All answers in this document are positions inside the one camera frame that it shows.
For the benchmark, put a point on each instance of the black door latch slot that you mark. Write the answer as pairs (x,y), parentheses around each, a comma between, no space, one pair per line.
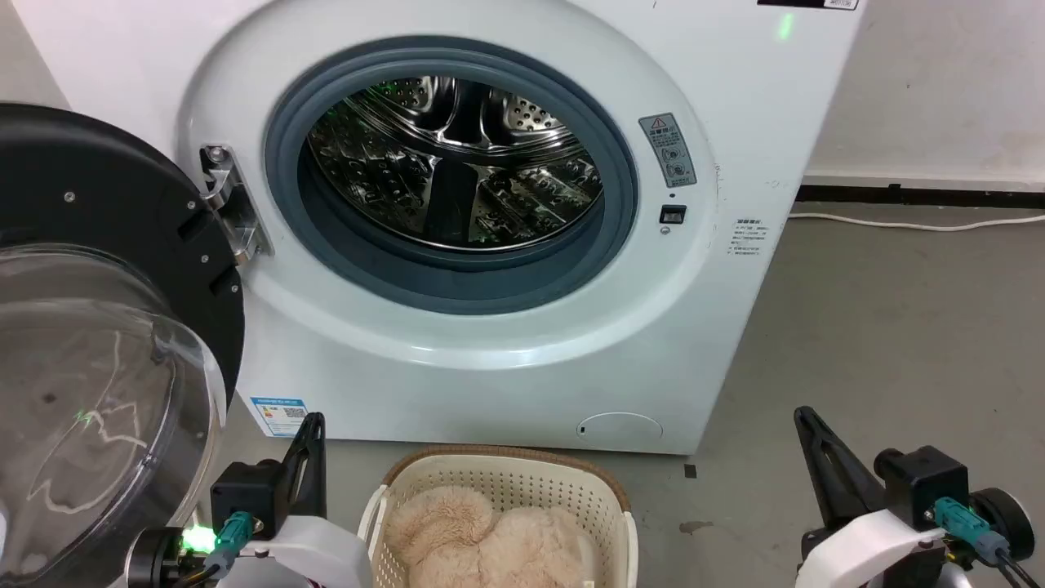
(672,215)

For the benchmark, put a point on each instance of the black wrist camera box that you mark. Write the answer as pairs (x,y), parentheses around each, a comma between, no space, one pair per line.
(245,494)
(927,482)

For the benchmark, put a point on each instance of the chrome door hinge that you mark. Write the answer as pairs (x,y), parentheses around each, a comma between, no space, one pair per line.
(233,204)

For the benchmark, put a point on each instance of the grey rubber door gasket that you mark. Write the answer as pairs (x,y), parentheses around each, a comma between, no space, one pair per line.
(457,282)

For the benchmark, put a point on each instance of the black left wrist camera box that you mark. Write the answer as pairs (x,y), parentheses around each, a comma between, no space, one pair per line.
(245,494)

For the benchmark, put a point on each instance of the stainless steel washer drum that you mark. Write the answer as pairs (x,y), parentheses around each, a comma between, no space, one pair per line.
(457,163)

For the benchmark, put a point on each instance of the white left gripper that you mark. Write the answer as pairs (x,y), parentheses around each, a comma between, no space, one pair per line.
(314,555)

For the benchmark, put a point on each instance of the round drain filter cover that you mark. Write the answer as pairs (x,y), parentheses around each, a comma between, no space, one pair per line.
(619,427)

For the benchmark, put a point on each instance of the washer door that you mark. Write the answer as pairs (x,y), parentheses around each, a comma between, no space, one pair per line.
(98,204)

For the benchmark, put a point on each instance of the black washer control panel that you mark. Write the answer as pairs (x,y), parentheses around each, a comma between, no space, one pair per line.
(808,3)

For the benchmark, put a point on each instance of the white front-load washing machine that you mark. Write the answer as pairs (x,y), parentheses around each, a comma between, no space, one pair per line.
(735,122)

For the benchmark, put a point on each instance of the grey warning sticker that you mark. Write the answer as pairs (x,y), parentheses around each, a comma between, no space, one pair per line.
(668,150)

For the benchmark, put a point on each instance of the blue energy label sticker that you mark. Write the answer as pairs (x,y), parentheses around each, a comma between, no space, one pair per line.
(280,415)

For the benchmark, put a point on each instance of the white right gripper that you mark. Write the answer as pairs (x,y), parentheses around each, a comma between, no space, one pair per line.
(873,551)

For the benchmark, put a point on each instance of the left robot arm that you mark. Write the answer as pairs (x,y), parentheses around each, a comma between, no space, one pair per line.
(155,559)

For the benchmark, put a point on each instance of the cream perforated laundry basket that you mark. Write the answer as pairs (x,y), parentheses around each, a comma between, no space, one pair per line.
(506,474)

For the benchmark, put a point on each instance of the black baseboard strip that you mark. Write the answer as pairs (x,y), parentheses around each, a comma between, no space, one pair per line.
(918,196)

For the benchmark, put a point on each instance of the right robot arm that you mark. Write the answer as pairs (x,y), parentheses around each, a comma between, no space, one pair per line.
(1004,523)

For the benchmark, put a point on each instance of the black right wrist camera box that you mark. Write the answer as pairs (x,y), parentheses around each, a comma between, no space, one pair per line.
(927,482)

